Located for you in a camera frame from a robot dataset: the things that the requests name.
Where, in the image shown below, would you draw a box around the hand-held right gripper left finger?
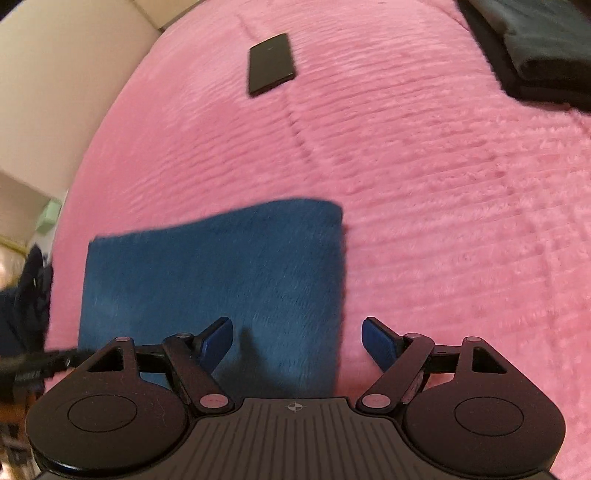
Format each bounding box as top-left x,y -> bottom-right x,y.
88,317 -> 233,411

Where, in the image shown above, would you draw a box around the dark grey folded garment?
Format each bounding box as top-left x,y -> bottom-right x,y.
470,0 -> 591,80

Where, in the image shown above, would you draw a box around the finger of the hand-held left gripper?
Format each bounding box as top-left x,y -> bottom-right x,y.
25,347 -> 95,376

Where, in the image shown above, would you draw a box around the black phone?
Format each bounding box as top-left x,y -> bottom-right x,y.
248,32 -> 297,97

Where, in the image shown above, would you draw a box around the green box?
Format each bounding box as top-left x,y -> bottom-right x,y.
36,198 -> 64,237

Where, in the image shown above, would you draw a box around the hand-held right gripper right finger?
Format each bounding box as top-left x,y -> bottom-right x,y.
360,317 -> 508,411

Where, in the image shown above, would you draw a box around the black folded garment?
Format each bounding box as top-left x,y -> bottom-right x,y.
456,0 -> 591,113

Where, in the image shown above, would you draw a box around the blue jeans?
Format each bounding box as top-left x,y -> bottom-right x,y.
78,197 -> 348,398

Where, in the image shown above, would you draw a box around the pink fleece blanket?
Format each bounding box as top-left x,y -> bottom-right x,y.
44,0 -> 591,480

